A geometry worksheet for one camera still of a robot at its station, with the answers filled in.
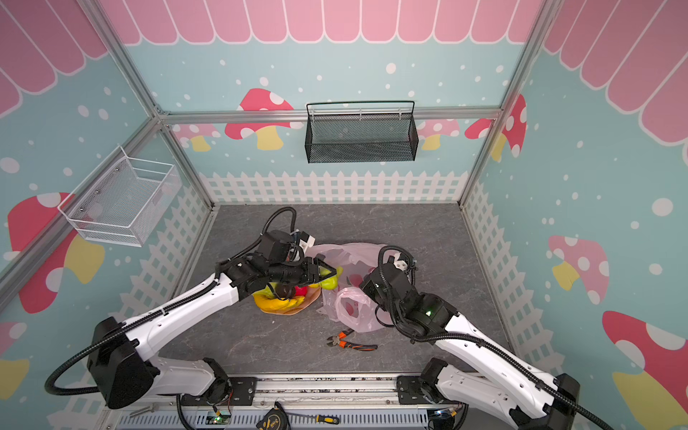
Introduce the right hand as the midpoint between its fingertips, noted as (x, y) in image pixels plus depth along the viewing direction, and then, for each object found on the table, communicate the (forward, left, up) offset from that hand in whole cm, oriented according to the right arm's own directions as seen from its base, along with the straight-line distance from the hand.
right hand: (359, 276), depth 72 cm
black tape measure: (-30, +22, -20) cm, 42 cm away
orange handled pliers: (-10, +6, -22) cm, 25 cm away
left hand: (+1, +8, -3) cm, 9 cm away
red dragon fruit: (+5, +19, -19) cm, 27 cm away
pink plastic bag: (-5, +3, -5) cm, 8 cm away
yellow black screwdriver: (-30, +8, -22) cm, 38 cm away
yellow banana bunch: (0, +28, -14) cm, 32 cm away
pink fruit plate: (+4, +15, -19) cm, 25 cm away
